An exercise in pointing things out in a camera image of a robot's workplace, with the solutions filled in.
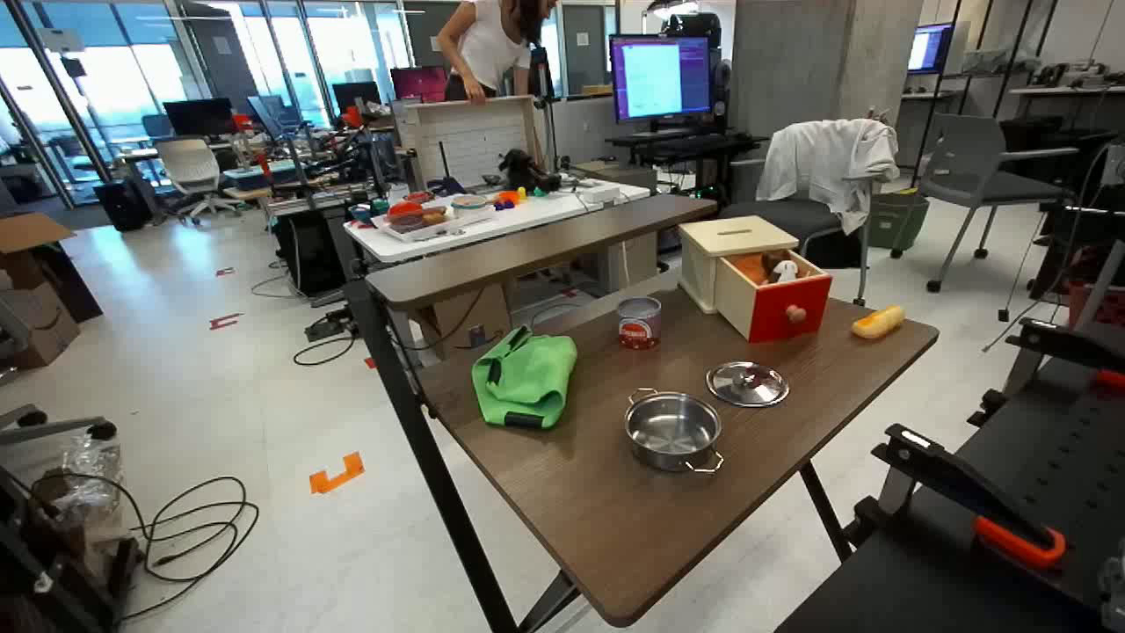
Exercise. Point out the red drawer with knob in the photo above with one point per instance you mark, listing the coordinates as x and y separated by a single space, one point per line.
797 312

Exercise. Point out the green cloth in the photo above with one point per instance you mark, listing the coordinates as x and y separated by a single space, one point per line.
525 381

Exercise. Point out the brown desk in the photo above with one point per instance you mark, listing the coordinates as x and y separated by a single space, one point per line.
530 252

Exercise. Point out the red and white can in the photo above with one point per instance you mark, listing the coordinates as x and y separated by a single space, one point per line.
638 326

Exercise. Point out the small cardboard box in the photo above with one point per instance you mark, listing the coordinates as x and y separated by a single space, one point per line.
470 319

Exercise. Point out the white table with toys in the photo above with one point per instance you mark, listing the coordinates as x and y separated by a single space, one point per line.
530 222

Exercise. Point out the silver metal pot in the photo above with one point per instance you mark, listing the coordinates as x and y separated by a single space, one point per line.
672 430

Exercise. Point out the light wooden box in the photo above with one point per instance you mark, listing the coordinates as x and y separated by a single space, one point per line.
741 233

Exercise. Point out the silver pot lid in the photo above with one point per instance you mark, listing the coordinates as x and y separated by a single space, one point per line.
748 386

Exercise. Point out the white wooden crate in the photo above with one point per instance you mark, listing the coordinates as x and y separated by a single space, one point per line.
470 141

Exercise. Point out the monitor with purple screen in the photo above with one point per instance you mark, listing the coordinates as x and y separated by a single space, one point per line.
657 79

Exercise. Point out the pink laptop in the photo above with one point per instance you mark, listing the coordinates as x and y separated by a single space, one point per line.
420 86

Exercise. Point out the person in white shirt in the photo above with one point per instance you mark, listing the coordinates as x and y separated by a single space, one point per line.
486 46

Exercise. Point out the white jacket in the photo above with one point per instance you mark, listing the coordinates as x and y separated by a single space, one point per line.
829 161

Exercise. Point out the green bin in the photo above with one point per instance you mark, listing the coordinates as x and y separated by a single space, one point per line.
897 222

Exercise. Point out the white office chair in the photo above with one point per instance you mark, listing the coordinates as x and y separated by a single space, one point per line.
188 162

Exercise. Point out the black desktop monitor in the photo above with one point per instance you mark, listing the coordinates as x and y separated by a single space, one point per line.
197 117

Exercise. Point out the grey plastic chair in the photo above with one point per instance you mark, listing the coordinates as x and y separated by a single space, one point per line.
967 161

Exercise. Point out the small blue screen monitor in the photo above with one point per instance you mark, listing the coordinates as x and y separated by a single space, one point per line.
931 51

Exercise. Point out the clear plastic bottle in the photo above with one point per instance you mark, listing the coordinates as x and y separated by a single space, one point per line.
91 468

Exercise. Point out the black perforated robot platform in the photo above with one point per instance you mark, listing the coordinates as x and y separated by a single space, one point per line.
1057 468

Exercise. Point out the large cardboard box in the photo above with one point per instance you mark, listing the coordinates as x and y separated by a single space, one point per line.
36 319

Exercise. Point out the black metal table frame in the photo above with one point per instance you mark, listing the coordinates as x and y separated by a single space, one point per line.
406 399

